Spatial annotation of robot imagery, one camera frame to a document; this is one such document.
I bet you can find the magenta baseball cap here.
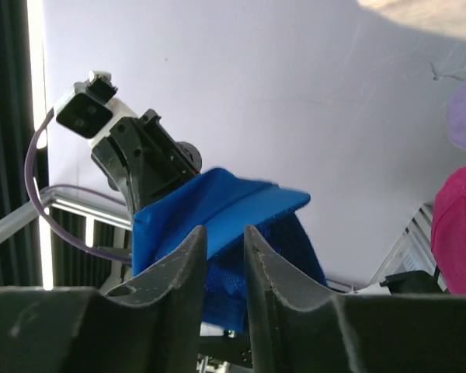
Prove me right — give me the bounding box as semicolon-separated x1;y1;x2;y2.
431;166;466;295

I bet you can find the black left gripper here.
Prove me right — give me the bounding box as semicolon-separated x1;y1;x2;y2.
91;110;202;216

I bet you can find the blue baseball cap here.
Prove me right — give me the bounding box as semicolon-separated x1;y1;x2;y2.
132;168;327;333

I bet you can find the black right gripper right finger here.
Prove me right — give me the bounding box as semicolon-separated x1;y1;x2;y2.
244;225;466;372

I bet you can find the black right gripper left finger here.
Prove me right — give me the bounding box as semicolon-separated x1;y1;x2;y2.
0;226;207;372

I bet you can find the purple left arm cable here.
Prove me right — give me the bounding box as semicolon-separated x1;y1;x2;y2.
24;108;135;265

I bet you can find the cream bucket hat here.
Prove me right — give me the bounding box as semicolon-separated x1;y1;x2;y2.
358;0;466;40

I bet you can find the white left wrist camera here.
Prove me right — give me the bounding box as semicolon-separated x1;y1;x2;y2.
54;70;137;147

